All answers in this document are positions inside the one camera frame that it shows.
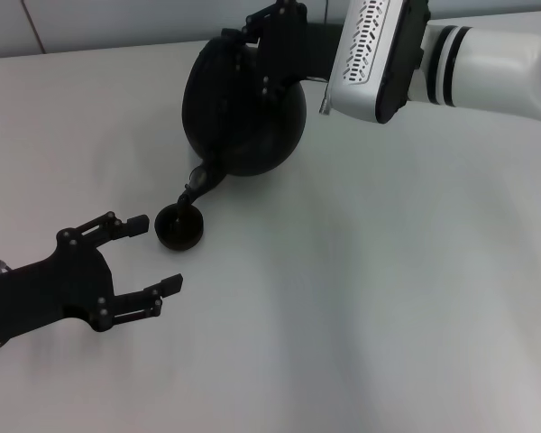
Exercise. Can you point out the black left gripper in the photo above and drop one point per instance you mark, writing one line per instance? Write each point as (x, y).
(58, 288)

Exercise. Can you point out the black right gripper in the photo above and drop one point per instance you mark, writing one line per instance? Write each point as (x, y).
(293, 49)

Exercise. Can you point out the dark brown teacup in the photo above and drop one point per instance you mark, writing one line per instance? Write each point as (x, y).
(180, 239)

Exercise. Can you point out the black round teapot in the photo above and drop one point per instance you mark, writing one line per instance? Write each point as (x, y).
(252, 135)

